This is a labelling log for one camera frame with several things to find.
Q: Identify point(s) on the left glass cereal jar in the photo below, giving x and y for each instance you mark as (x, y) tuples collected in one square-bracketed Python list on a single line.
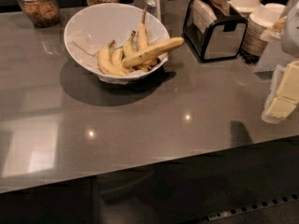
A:
[(41, 13)]

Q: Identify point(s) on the upright yellow banana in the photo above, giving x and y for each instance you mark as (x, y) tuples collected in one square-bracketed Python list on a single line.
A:
[(142, 40)]

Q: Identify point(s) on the black steel napkin dispenser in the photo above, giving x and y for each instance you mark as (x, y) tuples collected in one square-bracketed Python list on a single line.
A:
[(214, 30)]

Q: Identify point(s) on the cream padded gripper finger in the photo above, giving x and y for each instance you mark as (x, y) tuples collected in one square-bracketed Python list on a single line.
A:
[(283, 98)]

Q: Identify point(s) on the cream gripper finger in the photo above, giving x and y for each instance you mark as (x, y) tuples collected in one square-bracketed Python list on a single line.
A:
[(273, 33)]

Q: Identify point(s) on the white tilted bowl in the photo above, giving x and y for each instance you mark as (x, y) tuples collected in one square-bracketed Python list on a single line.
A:
[(105, 22)]

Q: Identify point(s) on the stack of paper plates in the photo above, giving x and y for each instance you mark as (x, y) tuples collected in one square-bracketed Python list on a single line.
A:
[(259, 20)]

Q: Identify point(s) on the left curved yellow banana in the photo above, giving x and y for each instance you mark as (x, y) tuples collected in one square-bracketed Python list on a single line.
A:
[(105, 63)]

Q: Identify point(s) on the long front yellow banana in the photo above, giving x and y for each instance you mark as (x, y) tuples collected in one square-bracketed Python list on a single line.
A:
[(153, 51)]

